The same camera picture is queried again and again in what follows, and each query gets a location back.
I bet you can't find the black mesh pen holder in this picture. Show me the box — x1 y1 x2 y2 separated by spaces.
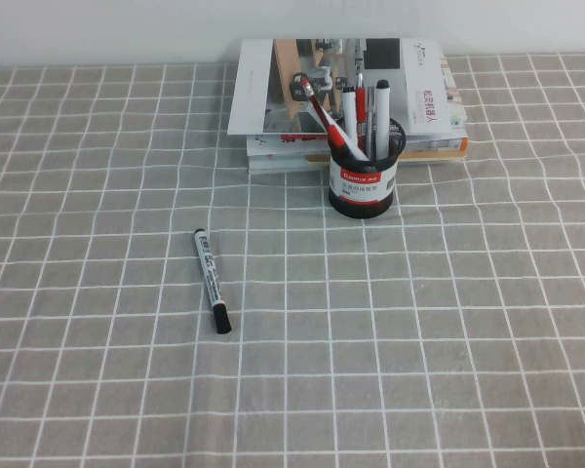
327 116 408 216

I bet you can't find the grey silver pen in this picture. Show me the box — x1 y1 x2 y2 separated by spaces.
366 86 378 161

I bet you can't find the red pen with metal clip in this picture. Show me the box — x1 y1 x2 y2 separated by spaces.
354 74 369 148

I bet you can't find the thin red pen, black top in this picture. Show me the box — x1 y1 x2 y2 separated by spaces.
293 72 333 132

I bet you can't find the black marker with white label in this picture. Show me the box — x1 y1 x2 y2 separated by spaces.
193 228 234 336

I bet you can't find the white marker with red cap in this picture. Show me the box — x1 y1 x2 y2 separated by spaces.
314 102 371 162

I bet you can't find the white marker with black cap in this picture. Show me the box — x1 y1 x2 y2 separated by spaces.
341 84 359 146
374 78 393 161

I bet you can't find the white magazine with photo cover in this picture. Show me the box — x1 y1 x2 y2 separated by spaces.
225 37 455 137

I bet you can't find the grey white-grid tablecloth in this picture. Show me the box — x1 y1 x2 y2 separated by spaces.
0 52 585 468

